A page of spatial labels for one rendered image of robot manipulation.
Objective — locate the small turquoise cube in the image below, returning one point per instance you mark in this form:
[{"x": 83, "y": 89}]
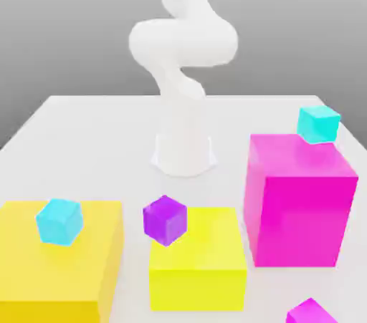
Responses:
[{"x": 318, "y": 124}]

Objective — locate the large lemon yellow box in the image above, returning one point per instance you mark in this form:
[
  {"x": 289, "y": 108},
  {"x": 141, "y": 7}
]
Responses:
[{"x": 200, "y": 271}]

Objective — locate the large golden yellow box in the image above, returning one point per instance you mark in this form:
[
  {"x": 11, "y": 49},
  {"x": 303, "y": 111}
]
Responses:
[{"x": 51, "y": 271}]

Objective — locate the small magenta cube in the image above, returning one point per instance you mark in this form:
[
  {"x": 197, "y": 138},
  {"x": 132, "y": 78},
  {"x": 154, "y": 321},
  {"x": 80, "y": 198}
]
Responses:
[{"x": 311, "y": 313}]

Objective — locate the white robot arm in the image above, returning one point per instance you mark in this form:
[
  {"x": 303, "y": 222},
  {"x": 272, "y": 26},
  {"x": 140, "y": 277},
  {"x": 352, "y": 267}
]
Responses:
[{"x": 183, "y": 42}]

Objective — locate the small sky blue cube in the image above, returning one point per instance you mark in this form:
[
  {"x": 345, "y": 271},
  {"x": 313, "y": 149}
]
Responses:
[{"x": 59, "y": 222}]

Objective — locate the large magenta box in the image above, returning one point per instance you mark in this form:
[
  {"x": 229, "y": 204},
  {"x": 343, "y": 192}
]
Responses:
[{"x": 301, "y": 214}]

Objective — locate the small purple cube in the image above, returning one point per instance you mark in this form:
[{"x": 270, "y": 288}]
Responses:
[{"x": 165, "y": 221}]

